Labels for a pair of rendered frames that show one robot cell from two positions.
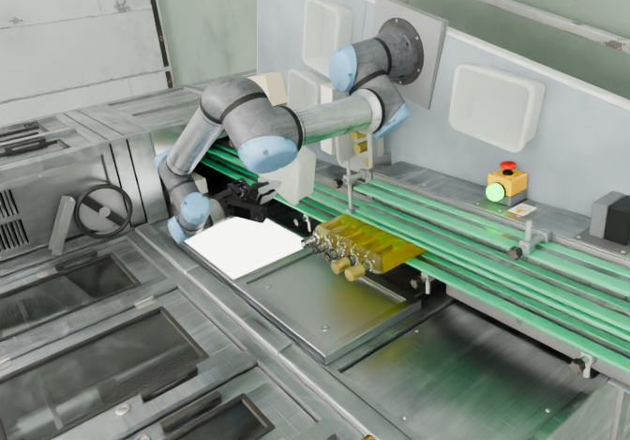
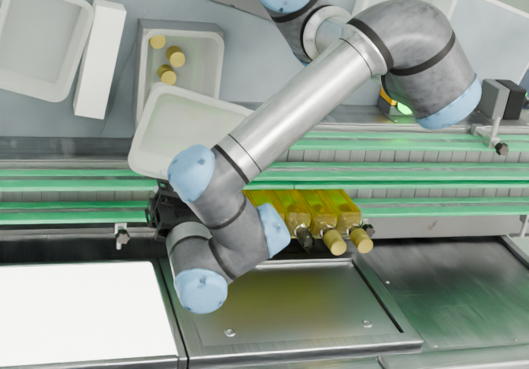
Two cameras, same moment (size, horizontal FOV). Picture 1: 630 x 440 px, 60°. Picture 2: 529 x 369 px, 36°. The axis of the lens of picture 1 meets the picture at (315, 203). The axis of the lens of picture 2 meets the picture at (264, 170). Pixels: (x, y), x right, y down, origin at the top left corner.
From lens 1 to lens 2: 173 cm
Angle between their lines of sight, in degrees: 67
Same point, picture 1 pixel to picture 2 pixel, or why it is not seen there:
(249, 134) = (470, 75)
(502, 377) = (482, 274)
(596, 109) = (479, 8)
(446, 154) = not seen: hidden behind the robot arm
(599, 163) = (474, 57)
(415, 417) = (517, 334)
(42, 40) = not seen: outside the picture
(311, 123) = not seen: hidden behind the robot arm
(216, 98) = (428, 34)
